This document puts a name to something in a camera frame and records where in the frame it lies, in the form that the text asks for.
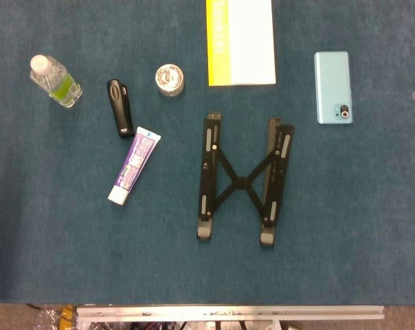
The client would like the yellow white book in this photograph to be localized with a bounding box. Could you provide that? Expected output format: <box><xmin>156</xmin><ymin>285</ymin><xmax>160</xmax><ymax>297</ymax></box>
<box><xmin>205</xmin><ymin>0</ymin><xmax>277</xmax><ymax>87</ymax></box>

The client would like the aluminium frame rail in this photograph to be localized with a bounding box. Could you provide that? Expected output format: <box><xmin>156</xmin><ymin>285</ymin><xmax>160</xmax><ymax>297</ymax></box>
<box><xmin>76</xmin><ymin>305</ymin><xmax>385</xmax><ymax>324</ymax></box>

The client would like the clear plastic bag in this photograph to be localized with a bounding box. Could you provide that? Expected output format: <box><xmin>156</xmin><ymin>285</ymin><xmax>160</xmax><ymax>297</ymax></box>
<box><xmin>34</xmin><ymin>305</ymin><xmax>66</xmax><ymax>330</ymax></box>

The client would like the light blue smartphone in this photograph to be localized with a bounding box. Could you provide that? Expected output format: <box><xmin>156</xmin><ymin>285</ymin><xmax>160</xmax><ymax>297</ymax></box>
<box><xmin>313</xmin><ymin>51</ymin><xmax>354</xmax><ymax>125</ymax></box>

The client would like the clear bottle green label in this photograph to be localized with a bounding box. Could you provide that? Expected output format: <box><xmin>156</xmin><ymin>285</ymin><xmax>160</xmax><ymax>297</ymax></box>
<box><xmin>29</xmin><ymin>54</ymin><xmax>83</xmax><ymax>109</ymax></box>

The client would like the black folding laptop stand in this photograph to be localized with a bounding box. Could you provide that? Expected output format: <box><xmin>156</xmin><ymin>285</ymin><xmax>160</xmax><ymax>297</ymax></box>
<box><xmin>196</xmin><ymin>110</ymin><xmax>296</xmax><ymax>248</ymax></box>

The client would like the purple white toothpaste tube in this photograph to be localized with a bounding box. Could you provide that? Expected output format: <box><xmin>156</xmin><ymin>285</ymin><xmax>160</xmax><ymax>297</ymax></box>
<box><xmin>107</xmin><ymin>126</ymin><xmax>162</xmax><ymax>206</ymax></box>

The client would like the black stapler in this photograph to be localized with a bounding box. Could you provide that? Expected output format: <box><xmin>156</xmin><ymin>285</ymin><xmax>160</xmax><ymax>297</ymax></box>
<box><xmin>106</xmin><ymin>78</ymin><xmax>135</xmax><ymax>140</ymax></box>

